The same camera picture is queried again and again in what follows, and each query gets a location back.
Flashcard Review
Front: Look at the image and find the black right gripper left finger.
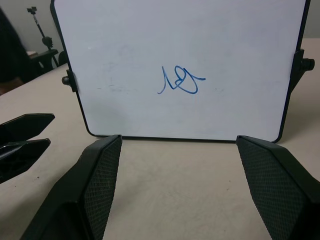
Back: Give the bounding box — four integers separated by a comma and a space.
19, 134, 123, 240

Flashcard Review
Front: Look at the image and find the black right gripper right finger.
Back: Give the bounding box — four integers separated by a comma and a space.
236, 135, 320, 240

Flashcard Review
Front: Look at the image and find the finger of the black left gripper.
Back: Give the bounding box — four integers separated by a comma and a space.
0, 113, 56, 147
0, 138, 52, 185

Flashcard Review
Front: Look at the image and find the black chair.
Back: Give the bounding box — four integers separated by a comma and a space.
29, 49, 67, 76

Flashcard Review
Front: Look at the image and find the person in dark clothes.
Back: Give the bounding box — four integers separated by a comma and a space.
0, 6, 32, 85

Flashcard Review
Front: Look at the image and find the black whiteboard stand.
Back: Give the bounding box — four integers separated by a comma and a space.
61, 48, 316, 93

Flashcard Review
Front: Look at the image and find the black camera tripod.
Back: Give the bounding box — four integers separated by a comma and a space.
26, 7, 60, 69

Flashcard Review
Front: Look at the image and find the white whiteboard with black frame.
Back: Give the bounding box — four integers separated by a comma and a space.
49, 0, 312, 144

